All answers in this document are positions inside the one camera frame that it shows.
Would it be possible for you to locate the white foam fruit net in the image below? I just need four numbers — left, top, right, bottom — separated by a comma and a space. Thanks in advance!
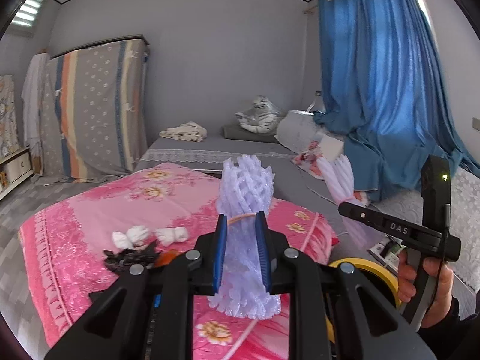
208, 154, 281, 320

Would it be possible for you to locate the orange peel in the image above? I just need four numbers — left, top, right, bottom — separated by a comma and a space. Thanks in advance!
154, 250, 180, 267

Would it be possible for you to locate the person's right hand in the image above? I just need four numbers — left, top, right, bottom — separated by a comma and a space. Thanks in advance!
396, 249, 455, 329

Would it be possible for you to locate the grey sofa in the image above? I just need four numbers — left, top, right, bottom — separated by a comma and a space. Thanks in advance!
134, 135, 477, 319

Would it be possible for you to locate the white tissue ball right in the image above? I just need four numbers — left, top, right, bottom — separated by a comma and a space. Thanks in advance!
154, 227, 189, 247

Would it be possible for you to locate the white tissue ball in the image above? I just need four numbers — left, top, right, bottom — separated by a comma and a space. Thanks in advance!
112, 225, 150, 250
154, 227, 189, 247

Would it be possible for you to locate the floral pink small cloth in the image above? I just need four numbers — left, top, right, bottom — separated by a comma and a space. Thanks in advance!
292, 141, 323, 180

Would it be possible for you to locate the white tissue ball left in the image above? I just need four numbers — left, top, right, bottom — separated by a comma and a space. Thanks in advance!
112, 225, 150, 250

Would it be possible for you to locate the grey cushion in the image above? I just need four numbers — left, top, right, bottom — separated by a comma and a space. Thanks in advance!
222, 124, 278, 144

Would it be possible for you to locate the white tiger plush toy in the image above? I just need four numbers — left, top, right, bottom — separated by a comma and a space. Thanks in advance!
235, 95, 283, 135

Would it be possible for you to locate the cream crumpled cloth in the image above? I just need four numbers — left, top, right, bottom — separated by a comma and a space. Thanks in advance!
159, 121, 208, 142

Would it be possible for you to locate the blue curtain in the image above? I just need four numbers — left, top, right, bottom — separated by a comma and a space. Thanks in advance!
313, 0, 479, 202

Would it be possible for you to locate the pink floral quilt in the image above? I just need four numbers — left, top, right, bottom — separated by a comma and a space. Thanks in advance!
18, 162, 340, 360

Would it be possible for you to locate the striped grey mattress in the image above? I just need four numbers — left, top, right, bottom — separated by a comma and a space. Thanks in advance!
40, 37, 150, 182

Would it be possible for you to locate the white drawer cabinet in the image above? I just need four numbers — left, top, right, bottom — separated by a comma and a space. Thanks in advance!
0, 147, 33, 200

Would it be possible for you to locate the cartoon patterned mattress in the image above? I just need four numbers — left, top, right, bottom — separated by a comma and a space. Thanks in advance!
0, 75, 20, 159

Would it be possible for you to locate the white hanging garment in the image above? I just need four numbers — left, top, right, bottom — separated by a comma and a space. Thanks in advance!
21, 53, 50, 158

